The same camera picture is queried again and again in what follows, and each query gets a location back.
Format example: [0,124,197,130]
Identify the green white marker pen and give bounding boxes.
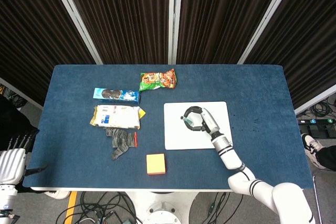
[180,115,195,126]

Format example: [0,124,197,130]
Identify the white yellow snack package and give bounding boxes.
[89,104,146,130]

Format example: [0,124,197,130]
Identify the black trouser leg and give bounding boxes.
[316,145,336,172]

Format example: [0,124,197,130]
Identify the white black sneaker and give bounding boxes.
[301,133,329,172]

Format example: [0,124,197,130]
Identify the black floor cable bundle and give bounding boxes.
[56,191,140,224]

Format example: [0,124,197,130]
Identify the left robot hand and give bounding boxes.
[0,133,49,186]

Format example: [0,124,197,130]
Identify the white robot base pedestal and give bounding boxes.
[125,190,202,224]

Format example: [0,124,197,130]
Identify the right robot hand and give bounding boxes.
[183,105,222,136]

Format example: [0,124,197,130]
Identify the green orange snack bag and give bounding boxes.
[139,68,177,92]

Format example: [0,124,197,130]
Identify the white partition post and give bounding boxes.
[168,0,184,65]
[46,0,103,65]
[237,0,300,65]

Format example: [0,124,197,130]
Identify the grey striped knit glove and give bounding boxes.
[104,127,139,161]

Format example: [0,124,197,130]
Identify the black green cable bundle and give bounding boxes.
[308,97,336,120]

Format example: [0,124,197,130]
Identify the orange sticky note pad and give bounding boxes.
[146,153,167,176]

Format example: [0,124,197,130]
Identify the black foot pedal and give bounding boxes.
[306,124,336,138]

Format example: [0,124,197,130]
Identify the white dry-erase board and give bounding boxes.
[163,101,234,151]

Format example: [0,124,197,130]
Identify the blue cookie box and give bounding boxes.
[93,87,141,104]

